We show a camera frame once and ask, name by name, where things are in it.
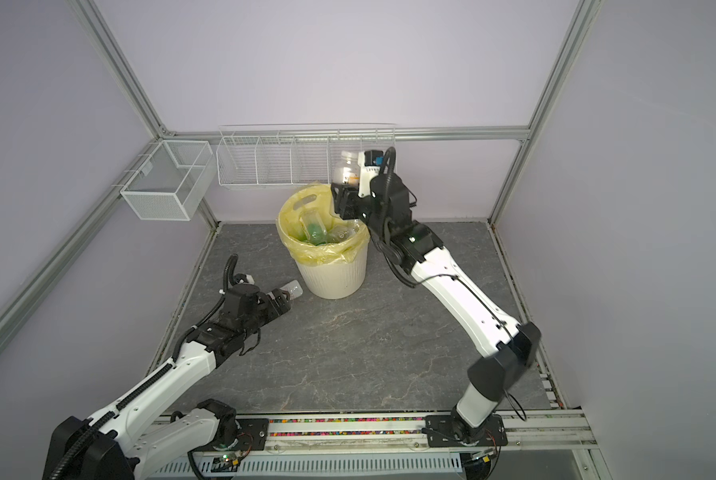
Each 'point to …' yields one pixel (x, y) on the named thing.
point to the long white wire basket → (293, 155)
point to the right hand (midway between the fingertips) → (342, 187)
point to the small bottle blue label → (342, 232)
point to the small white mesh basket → (173, 182)
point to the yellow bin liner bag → (317, 197)
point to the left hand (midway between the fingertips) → (278, 303)
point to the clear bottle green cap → (315, 226)
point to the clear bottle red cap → (293, 289)
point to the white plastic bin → (335, 281)
